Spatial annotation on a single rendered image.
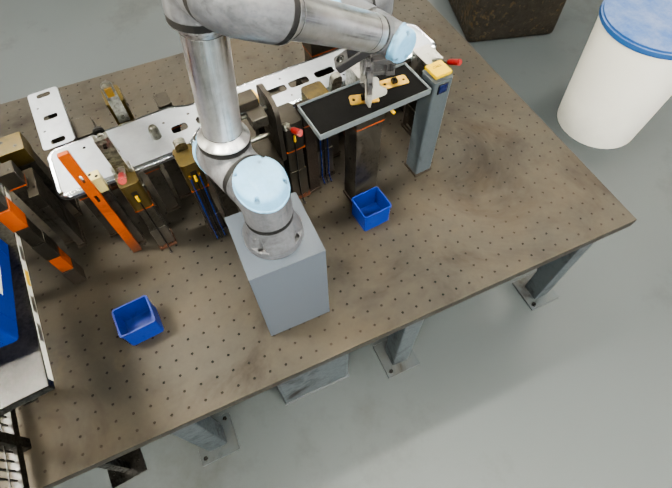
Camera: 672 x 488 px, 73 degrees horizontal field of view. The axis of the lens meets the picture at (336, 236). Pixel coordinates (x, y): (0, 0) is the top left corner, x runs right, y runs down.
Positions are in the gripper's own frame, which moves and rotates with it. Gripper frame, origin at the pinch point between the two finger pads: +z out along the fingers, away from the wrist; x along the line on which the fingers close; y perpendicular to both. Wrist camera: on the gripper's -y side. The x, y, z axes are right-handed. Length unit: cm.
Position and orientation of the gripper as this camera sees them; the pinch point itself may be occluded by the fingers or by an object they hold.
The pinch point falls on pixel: (364, 94)
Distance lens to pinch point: 136.3
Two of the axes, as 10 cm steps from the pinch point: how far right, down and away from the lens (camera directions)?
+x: -1.5, -8.4, 5.1
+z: 0.1, 5.2, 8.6
